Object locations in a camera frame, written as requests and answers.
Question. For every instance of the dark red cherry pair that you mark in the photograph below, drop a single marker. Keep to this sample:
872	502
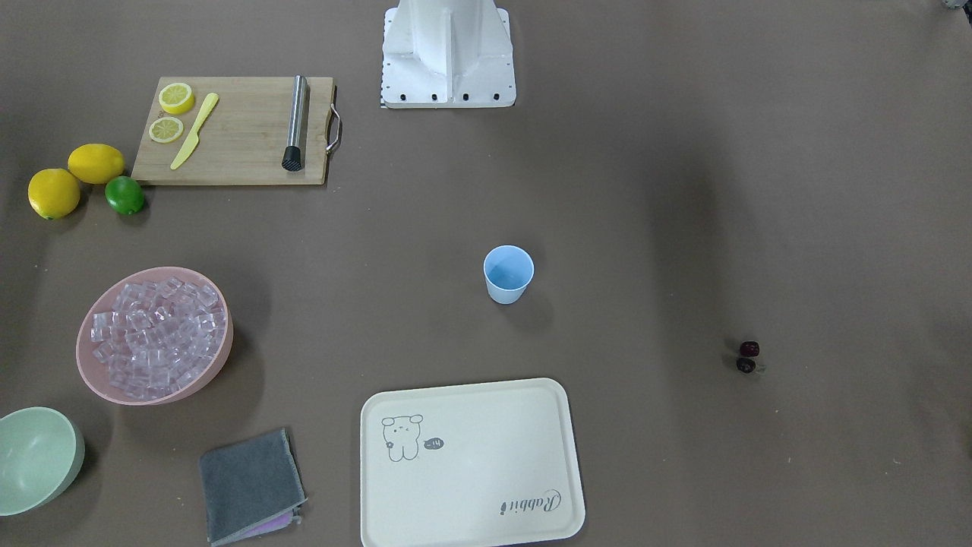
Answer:
746	362

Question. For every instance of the light blue cup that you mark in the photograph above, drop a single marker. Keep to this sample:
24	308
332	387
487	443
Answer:
508	270

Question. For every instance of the pile of clear ice cubes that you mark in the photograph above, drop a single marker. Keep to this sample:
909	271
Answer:
156	334

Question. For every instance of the cream rabbit tray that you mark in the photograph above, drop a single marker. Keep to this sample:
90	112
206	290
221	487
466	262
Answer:
486	464

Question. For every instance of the steel muddler black tip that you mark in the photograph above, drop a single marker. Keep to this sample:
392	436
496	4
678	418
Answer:
293	157

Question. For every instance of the bamboo cutting board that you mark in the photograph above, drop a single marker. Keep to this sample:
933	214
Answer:
243	139

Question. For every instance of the grey folded cloth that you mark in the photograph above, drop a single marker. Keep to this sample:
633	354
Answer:
251	488

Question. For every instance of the yellow plastic knife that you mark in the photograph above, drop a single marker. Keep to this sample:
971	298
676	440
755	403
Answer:
191	141

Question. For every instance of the pink bowl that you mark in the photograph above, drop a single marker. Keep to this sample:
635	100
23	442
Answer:
99	380

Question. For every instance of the lemon slice lower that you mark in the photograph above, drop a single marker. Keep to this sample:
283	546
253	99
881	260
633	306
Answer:
166	130

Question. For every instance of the lemon half slice upper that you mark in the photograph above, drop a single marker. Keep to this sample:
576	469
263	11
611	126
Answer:
176	98

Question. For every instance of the green lime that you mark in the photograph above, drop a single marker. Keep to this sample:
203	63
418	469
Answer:
125	195

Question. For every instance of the yellow lemon near board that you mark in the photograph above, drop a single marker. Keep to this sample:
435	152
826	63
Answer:
96	164

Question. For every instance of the yellow lemon outer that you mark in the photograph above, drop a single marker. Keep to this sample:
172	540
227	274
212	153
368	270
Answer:
53	193

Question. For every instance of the mint green bowl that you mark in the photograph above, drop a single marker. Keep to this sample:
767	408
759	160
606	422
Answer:
42	452

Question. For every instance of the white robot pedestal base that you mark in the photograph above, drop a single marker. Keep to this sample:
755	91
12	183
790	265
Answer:
447	55

